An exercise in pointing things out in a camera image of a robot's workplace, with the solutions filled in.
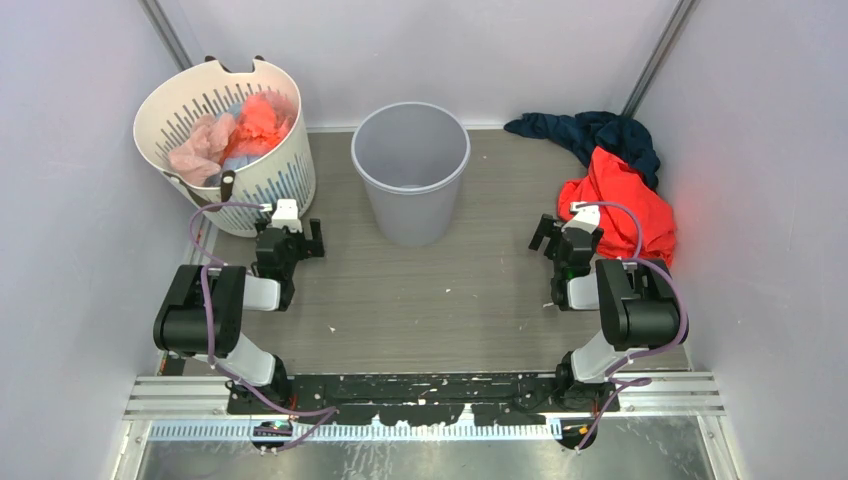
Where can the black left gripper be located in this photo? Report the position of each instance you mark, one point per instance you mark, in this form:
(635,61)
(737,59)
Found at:
(310,247)

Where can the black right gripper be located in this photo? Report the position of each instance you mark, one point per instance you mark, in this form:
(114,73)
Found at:
(549,227)

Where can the red plastic trash bag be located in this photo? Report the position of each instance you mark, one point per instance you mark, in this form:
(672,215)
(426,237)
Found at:
(265,120)

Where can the grey plastic trash bin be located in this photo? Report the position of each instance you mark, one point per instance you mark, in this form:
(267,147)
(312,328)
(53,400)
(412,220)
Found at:
(411,157)

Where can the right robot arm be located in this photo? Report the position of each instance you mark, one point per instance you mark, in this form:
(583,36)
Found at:
(638,310)

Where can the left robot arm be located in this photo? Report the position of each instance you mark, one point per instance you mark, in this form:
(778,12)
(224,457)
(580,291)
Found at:
(201,314)

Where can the white slotted laundry basket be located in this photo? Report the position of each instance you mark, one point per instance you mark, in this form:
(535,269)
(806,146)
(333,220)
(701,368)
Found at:
(164,120)

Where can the red cloth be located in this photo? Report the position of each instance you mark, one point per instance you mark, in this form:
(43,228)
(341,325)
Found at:
(638,212)

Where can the light blue plastic bag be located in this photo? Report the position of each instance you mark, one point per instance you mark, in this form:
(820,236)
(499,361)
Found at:
(232,166)

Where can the navy blue cloth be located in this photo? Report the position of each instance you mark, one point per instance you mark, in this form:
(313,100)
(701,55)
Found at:
(582,133)

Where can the pink plastic bag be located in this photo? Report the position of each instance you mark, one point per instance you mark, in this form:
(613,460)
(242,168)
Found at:
(198,157)

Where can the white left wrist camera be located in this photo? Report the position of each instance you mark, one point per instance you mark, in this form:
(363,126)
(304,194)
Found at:
(286,216)

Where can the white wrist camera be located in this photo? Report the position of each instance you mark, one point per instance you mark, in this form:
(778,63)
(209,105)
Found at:
(286,216)
(585,217)

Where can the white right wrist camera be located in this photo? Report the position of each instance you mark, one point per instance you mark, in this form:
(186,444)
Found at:
(585,217)

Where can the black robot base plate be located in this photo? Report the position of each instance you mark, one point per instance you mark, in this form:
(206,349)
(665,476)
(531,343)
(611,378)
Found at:
(492,399)

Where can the aluminium frame rail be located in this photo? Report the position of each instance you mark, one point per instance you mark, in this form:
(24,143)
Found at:
(195,409)

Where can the right aluminium corner post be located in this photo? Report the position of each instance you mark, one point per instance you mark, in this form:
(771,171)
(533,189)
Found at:
(666,42)

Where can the aluminium corner post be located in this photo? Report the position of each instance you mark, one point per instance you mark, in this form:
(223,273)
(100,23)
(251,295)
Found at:
(167,33)
(666,42)

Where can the left aluminium corner post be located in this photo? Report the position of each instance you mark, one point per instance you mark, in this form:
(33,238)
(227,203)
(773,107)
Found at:
(167,33)

